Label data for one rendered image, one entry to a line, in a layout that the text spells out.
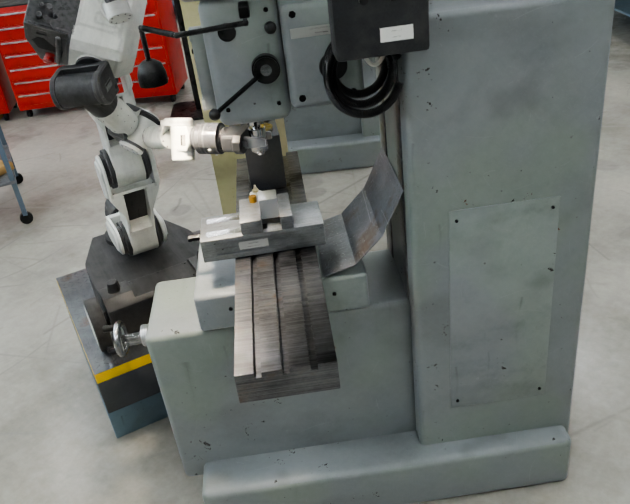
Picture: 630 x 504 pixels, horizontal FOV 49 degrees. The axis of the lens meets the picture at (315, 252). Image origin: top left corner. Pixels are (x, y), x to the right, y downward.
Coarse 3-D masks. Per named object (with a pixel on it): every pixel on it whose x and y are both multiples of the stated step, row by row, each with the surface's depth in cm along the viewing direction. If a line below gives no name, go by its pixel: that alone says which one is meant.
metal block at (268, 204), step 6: (258, 192) 195; (264, 192) 195; (270, 192) 195; (258, 198) 192; (264, 198) 192; (270, 198) 191; (276, 198) 191; (264, 204) 192; (270, 204) 192; (276, 204) 192; (264, 210) 193; (270, 210) 193; (276, 210) 193; (264, 216) 194; (270, 216) 194; (276, 216) 194
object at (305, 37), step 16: (320, 0) 161; (288, 16) 162; (304, 16) 162; (320, 16) 162; (288, 32) 164; (304, 32) 164; (320, 32) 164; (288, 48) 166; (304, 48) 166; (320, 48) 166; (288, 64) 168; (304, 64) 168; (320, 64) 168; (352, 64) 169; (288, 80) 171; (304, 80) 170; (320, 80) 170; (352, 80) 171; (304, 96) 171; (320, 96) 172
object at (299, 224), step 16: (288, 208) 193; (304, 208) 201; (208, 224) 199; (224, 224) 198; (272, 224) 194; (288, 224) 191; (304, 224) 192; (320, 224) 192; (208, 240) 190; (224, 240) 191; (240, 240) 191; (256, 240) 192; (272, 240) 193; (288, 240) 194; (304, 240) 194; (320, 240) 194; (208, 256) 193; (224, 256) 193; (240, 256) 194
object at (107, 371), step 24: (72, 288) 293; (72, 312) 277; (96, 360) 248; (120, 360) 247; (144, 360) 249; (96, 384) 277; (120, 384) 248; (144, 384) 253; (120, 408) 252; (144, 408) 269; (120, 432) 269
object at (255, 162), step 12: (276, 132) 224; (276, 144) 223; (252, 156) 224; (264, 156) 225; (276, 156) 225; (252, 168) 226; (264, 168) 227; (276, 168) 227; (252, 180) 228; (264, 180) 229; (276, 180) 230
